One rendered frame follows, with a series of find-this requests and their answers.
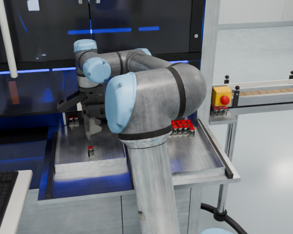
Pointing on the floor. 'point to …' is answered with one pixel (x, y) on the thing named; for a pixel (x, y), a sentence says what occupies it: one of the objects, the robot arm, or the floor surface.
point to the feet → (223, 217)
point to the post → (193, 216)
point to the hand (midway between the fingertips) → (87, 134)
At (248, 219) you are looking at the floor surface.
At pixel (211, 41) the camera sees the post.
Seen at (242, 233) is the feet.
